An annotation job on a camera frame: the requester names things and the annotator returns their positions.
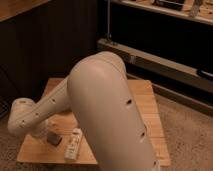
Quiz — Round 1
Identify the vertical metal pole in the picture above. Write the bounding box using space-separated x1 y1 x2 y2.
107 0 111 42

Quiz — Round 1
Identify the grey metal rail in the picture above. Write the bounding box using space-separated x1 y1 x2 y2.
97 39 213 94

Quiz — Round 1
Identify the wooden shelf with items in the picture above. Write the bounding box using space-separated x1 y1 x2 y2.
112 0 213 26

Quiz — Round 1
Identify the dark eraser block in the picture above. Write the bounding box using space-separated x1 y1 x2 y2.
47 132 62 146

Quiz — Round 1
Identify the wooden table board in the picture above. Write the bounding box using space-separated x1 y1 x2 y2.
17 80 171 167

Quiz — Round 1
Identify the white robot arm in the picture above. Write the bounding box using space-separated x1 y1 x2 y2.
8 51 161 171

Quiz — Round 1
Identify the white tube bottle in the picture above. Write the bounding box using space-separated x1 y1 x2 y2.
64 128 83 160

